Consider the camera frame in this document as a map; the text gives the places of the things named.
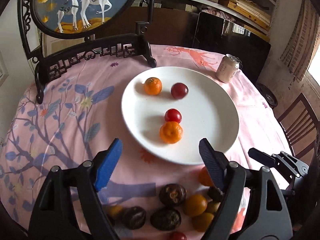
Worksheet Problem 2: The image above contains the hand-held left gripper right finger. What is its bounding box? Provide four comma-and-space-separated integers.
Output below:
199, 138, 293, 240

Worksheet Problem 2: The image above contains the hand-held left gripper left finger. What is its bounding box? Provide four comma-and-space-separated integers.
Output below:
28, 138, 123, 240

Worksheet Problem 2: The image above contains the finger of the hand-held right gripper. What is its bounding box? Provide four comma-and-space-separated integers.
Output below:
248, 148, 309, 178

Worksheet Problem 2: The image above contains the orange kumquat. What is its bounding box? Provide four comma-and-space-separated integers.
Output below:
182, 194, 208, 217
198, 166, 215, 187
191, 212, 215, 232

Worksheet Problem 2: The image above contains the brown water chestnut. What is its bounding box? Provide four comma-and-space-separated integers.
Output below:
150, 208, 182, 231
207, 185, 224, 202
121, 206, 147, 230
159, 183, 187, 207

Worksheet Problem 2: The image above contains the yellow-green kumquat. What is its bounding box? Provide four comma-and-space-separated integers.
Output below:
205, 200, 221, 214
107, 205, 124, 219

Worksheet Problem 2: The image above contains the white deep plate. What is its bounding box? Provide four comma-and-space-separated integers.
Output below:
121, 66, 240, 166

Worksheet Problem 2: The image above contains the dark red plum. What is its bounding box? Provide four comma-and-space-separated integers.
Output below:
171, 82, 189, 99
169, 231, 187, 240

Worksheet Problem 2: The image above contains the brown wooden chair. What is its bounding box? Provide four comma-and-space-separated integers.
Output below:
276, 92, 320, 159

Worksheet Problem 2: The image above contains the orange mandarin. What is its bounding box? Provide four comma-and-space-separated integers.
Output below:
144, 77, 163, 96
159, 121, 183, 144

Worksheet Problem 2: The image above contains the pink printed tablecloth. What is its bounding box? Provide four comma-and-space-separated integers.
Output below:
0, 44, 295, 240

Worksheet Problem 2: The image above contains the black round stool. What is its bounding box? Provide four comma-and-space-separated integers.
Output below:
255, 82, 278, 109

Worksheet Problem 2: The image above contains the small red plum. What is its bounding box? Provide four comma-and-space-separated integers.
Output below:
164, 108, 182, 124

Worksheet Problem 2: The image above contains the pink drink can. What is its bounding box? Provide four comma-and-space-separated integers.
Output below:
216, 54, 242, 83

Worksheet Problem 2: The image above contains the black glossy panel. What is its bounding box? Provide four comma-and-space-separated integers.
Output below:
192, 12, 272, 80

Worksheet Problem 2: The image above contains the white cabinet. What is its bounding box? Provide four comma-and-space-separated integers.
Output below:
41, 32, 87, 57

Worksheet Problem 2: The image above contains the dark wooden cabinet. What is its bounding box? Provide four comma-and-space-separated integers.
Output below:
95, 6, 200, 48

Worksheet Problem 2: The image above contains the stack of wooden boxes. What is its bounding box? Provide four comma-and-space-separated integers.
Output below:
220, 0, 273, 33

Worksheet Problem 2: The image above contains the round deer screen black stand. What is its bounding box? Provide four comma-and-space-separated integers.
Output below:
17, 0, 157, 105

